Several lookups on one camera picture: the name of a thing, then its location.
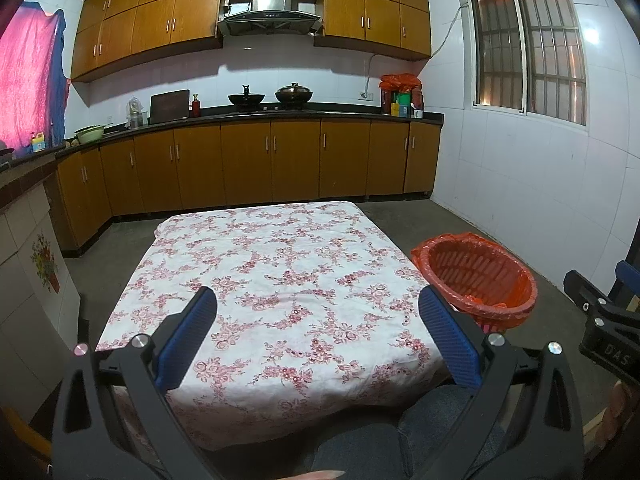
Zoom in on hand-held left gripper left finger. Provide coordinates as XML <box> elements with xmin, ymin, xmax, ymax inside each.
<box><xmin>50</xmin><ymin>285</ymin><xmax>218</xmax><ymax>480</ymax></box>

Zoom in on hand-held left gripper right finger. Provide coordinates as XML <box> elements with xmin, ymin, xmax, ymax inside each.
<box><xmin>417</xmin><ymin>284</ymin><xmax>586</xmax><ymax>480</ymax></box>

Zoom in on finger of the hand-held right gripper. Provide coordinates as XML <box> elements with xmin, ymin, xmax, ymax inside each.
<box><xmin>564</xmin><ymin>270</ymin><xmax>621</xmax><ymax>318</ymax></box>
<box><xmin>612</xmin><ymin>260</ymin><xmax>640</xmax><ymax>311</ymax></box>

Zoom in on orange plastic waste basket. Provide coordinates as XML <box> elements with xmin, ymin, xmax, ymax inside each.
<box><xmin>411</xmin><ymin>232</ymin><xmax>538</xmax><ymax>333</ymax></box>

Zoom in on person's right hand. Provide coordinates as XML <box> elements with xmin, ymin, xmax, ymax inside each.
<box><xmin>602</xmin><ymin>380</ymin><xmax>633</xmax><ymax>443</ymax></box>

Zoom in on operator's knee in jeans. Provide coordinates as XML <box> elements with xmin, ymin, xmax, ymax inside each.
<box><xmin>397</xmin><ymin>385</ymin><xmax>506</xmax><ymax>480</ymax></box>

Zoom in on floral tablecloth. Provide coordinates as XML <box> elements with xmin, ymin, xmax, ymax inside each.
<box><xmin>95</xmin><ymin>200</ymin><xmax>451</xmax><ymax>453</ymax></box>

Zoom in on person's left leg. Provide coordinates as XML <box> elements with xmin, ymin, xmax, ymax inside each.
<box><xmin>302</xmin><ymin>422</ymin><xmax>416</xmax><ymax>480</ymax></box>

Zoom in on flower tile sticker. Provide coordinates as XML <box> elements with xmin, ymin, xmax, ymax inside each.
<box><xmin>30</xmin><ymin>232</ymin><xmax>62</xmax><ymax>293</ymax></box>

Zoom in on wooden base cabinets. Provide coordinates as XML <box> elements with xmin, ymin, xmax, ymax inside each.
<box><xmin>55</xmin><ymin>119</ymin><xmax>442</xmax><ymax>256</ymax></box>

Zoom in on clear jar with bag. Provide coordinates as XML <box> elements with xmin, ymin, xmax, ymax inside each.
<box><xmin>125</xmin><ymin>96</ymin><xmax>148</xmax><ymax>130</ymax></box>

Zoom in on dark wooden cutting board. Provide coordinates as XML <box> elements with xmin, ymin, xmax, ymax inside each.
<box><xmin>149</xmin><ymin>89</ymin><xmax>191</xmax><ymax>125</ymax></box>

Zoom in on black wok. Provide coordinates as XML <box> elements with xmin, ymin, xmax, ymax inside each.
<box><xmin>228</xmin><ymin>85</ymin><xmax>266</xmax><ymax>112</ymax></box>
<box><xmin>274</xmin><ymin>83</ymin><xmax>314</xmax><ymax>107</ymax></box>

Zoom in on barred window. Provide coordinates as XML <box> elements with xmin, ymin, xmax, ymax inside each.
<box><xmin>467</xmin><ymin>0</ymin><xmax>588</xmax><ymax>126</ymax></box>

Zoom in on black kitchen countertop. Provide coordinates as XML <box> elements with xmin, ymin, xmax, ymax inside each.
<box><xmin>0</xmin><ymin>110</ymin><xmax>445</xmax><ymax>171</ymax></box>

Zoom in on black wok right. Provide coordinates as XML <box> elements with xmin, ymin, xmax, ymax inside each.
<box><xmin>274</xmin><ymin>83</ymin><xmax>314</xmax><ymax>107</ymax></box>

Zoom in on orange plastic bag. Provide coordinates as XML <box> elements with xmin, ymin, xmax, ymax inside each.
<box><xmin>379</xmin><ymin>73</ymin><xmax>422</xmax><ymax>92</ymax></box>

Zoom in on pink hanging cloth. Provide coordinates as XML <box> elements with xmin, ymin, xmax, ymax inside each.
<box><xmin>0</xmin><ymin>2</ymin><xmax>68</xmax><ymax>151</ymax></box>

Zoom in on steel range hood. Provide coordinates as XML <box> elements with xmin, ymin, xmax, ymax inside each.
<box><xmin>216</xmin><ymin>0</ymin><xmax>323</xmax><ymax>37</ymax></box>

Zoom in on white power cable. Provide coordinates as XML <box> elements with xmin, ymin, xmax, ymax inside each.
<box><xmin>367</xmin><ymin>7</ymin><xmax>463</xmax><ymax>96</ymax></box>

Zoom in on wooden wall cabinets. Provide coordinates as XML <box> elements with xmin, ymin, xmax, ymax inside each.
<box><xmin>70</xmin><ymin>0</ymin><xmax>432</xmax><ymax>83</ymax></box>

